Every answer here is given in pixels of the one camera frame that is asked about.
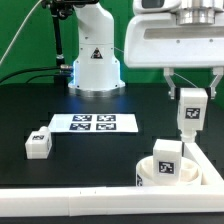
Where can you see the white marker sheet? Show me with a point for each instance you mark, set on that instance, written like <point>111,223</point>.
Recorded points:
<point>93,123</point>

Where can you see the white L-shaped fence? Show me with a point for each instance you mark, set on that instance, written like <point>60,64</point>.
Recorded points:
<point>207,197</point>

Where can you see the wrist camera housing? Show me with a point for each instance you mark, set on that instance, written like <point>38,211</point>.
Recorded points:
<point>154,6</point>

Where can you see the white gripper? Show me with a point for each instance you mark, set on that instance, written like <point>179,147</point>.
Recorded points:
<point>157,41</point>

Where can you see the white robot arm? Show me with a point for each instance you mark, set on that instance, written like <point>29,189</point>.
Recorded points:
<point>96,68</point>

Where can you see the black camera stand pole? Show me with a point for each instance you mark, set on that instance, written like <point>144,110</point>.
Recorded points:
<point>61,10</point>

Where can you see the white round stool seat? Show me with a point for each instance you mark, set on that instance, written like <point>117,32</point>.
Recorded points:
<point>190,173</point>

